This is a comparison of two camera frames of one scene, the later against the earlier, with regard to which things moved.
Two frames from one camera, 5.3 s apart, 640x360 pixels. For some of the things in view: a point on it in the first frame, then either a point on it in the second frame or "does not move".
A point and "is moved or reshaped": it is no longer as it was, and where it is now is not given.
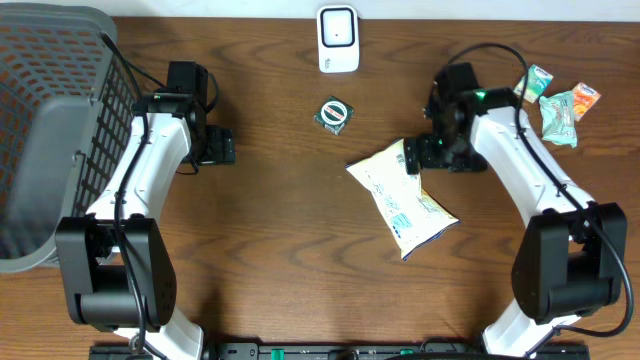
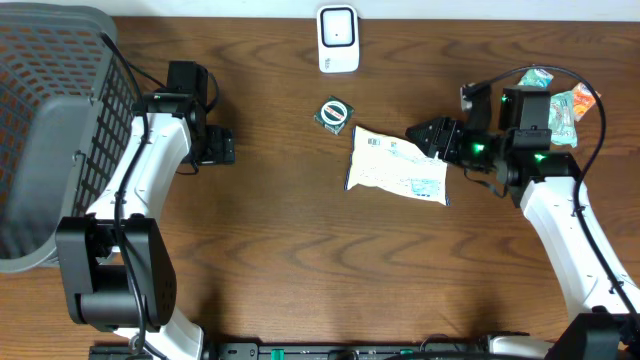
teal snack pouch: (558, 115) does not move
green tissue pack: (538, 81) does not move
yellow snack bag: (411, 215) is moved or reshaped
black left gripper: (220, 147) does not move
